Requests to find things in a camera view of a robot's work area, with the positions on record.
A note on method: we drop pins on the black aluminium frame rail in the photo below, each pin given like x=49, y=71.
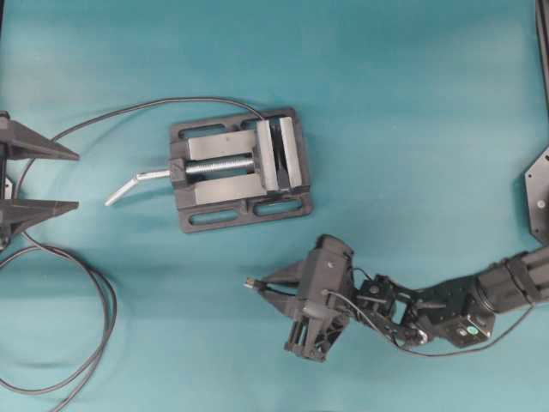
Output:
x=541, y=23

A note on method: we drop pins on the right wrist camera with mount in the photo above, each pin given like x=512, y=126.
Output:
x=326, y=267

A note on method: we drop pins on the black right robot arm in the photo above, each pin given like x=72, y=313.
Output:
x=461, y=311

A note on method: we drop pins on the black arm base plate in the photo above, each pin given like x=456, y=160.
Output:
x=536, y=183

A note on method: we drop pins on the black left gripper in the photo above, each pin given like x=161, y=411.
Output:
x=18, y=142

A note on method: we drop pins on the black bench vise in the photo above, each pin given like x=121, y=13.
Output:
x=239, y=169

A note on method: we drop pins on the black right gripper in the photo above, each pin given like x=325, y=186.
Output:
x=316, y=326

